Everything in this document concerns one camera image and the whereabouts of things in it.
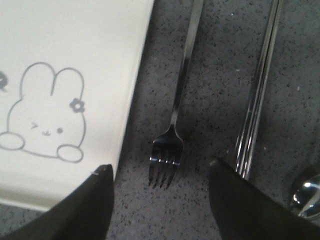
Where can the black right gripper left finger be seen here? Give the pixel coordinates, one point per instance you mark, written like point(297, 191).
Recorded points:
point(83, 215)

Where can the silver metal chopstick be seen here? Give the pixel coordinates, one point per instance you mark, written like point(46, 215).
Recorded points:
point(267, 53)
point(246, 140)

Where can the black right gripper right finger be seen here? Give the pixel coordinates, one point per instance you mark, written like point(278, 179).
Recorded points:
point(242, 212)

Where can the silver metal fork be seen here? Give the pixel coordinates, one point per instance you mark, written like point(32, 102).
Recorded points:
point(167, 148)

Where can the cream rabbit serving tray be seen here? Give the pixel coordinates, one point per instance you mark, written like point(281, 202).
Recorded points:
point(68, 70)

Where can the silver metal spoon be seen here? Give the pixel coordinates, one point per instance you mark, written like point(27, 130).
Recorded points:
point(305, 201)

